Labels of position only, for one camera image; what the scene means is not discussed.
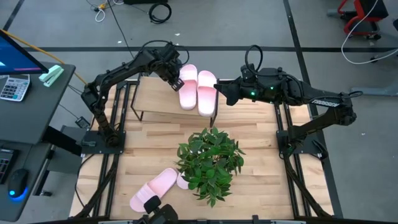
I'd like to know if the pink rubber slide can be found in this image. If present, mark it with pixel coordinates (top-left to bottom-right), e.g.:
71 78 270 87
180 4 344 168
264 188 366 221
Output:
178 63 199 111
176 172 190 190
129 167 178 213
197 70 218 118

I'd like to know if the black aluminium rig frame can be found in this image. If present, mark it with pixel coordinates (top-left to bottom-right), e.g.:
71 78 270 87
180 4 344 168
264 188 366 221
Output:
74 79 345 224

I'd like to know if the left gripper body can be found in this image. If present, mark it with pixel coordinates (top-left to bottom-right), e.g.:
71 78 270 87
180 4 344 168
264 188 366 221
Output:
152 43 183 80

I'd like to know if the long white cable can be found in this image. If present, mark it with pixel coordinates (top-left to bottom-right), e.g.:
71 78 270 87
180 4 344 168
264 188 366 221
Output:
341 0 398 65

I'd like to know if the red and black cart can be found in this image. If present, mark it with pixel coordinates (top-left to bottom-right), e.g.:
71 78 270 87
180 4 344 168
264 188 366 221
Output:
337 0 389 40

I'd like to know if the yellow cable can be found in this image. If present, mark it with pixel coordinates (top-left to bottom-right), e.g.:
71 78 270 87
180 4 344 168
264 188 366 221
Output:
0 29 90 85

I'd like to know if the black bulky device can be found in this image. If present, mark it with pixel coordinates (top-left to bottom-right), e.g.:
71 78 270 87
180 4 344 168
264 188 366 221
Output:
136 195 180 224

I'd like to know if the coiled black cable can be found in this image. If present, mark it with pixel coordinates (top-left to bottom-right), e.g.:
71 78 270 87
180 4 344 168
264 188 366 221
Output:
148 2 173 25

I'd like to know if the black computer keyboard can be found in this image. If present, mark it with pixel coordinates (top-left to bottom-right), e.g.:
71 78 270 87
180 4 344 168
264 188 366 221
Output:
0 148 18 184

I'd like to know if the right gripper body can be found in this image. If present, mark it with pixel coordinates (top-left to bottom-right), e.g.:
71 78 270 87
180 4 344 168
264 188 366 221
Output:
241 73 289 105

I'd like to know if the long black floor cable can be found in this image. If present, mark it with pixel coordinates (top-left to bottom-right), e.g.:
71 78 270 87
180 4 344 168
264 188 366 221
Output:
106 0 137 60

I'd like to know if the mint green stapler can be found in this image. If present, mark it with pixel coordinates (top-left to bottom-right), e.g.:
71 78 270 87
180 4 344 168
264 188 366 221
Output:
38 64 65 88

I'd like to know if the black computer monitor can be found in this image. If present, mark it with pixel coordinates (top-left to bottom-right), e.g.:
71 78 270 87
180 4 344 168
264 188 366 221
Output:
0 28 50 76

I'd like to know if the black computer mouse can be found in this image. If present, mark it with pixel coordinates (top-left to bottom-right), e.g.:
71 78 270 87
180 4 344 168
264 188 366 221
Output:
7 168 30 200

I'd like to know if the grey desk calculator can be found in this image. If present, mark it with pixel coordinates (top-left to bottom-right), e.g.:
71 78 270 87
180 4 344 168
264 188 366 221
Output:
0 73 31 103

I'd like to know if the green artificial plant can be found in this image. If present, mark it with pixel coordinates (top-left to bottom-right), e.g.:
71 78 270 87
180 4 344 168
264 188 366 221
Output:
175 126 246 208

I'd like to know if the wooden shelf with black legs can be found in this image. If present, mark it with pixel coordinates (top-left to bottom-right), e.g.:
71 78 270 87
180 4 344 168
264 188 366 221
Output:
130 75 220 128

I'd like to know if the black equipment box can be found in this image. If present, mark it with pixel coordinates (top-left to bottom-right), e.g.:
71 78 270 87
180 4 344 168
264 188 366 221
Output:
123 0 169 5

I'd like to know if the black office desk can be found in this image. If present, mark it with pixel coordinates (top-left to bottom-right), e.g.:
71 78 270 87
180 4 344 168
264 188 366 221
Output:
0 61 83 222

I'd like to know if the short white cable loop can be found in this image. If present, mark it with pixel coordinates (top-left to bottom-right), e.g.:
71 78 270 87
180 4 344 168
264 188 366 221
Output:
95 7 107 23

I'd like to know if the black power adaptor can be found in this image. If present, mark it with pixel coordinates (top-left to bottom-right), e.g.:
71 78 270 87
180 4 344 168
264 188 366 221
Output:
75 116 91 130

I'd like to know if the grey metal stand foot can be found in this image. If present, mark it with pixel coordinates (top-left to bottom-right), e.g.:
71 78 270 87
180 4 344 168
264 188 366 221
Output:
350 81 398 96

